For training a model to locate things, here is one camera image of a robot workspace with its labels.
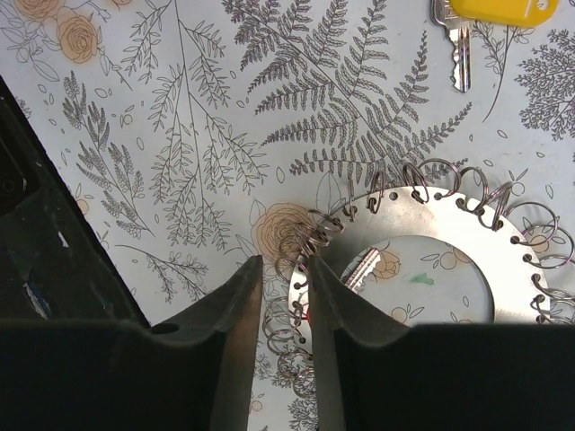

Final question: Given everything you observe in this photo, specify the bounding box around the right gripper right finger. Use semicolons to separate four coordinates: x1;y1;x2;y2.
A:
308;258;574;430

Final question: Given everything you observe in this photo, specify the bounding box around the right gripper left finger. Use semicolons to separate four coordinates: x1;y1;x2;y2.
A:
1;256;262;430

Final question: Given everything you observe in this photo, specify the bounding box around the key with red tag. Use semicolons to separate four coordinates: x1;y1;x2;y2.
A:
304;248;383;327

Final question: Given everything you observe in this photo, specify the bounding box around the floral table mat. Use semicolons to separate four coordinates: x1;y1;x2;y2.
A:
0;0;575;431

